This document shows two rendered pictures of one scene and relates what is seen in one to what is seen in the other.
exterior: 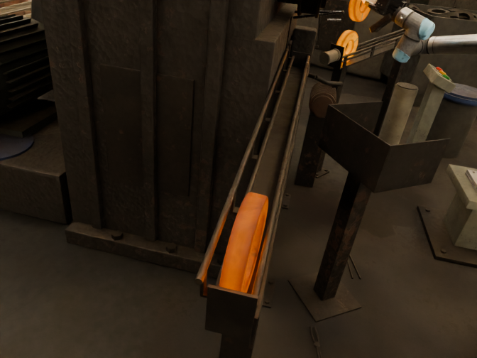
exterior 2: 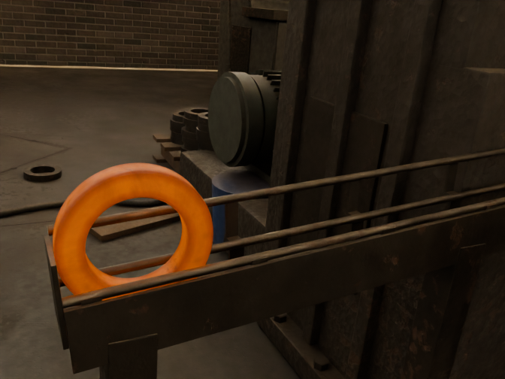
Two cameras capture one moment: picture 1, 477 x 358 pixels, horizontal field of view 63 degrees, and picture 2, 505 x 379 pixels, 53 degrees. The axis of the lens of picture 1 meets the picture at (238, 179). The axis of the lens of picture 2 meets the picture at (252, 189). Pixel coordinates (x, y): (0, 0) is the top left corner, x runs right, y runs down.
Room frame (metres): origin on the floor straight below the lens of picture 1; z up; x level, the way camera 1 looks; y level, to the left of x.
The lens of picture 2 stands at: (0.27, -0.54, 0.95)
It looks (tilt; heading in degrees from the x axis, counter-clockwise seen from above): 20 degrees down; 54
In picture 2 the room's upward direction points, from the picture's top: 5 degrees clockwise
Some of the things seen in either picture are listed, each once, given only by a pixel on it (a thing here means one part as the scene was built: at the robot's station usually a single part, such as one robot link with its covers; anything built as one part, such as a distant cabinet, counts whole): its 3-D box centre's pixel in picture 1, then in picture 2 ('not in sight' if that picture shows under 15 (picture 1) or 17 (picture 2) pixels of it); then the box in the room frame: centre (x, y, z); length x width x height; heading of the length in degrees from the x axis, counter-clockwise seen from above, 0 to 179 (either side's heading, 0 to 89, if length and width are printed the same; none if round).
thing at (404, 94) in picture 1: (392, 128); not in sight; (2.11, -0.84, 0.26); 0.12 x 0.12 x 0.52
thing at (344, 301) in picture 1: (351, 223); not in sight; (1.01, -0.38, 0.36); 0.26 x 0.20 x 0.72; 27
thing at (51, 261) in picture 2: (230, 313); (55, 291); (0.39, -0.01, 0.62); 0.07 x 0.01 x 0.11; 82
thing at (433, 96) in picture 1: (422, 123); not in sight; (2.13, -1.01, 0.31); 0.24 x 0.16 x 0.62; 172
